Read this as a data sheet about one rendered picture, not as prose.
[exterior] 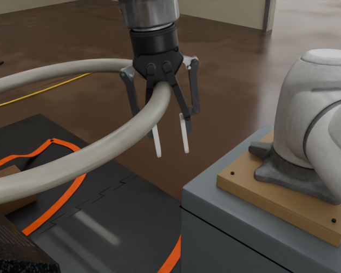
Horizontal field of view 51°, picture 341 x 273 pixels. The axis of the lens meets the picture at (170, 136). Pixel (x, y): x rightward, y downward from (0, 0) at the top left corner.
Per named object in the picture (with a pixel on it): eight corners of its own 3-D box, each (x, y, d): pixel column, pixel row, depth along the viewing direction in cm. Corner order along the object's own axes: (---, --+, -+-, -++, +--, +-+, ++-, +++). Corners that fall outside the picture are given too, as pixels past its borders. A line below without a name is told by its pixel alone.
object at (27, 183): (-218, 214, 49) (-234, 197, 47) (0, 79, 90) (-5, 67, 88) (116, 224, 36) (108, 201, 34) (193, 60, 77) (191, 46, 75)
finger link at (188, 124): (182, 105, 65) (198, 103, 65) (185, 130, 67) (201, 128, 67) (182, 109, 63) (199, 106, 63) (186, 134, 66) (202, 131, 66)
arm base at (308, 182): (261, 136, 95) (263, 117, 92) (352, 160, 85) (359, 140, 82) (235, 173, 81) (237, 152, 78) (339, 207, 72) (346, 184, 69)
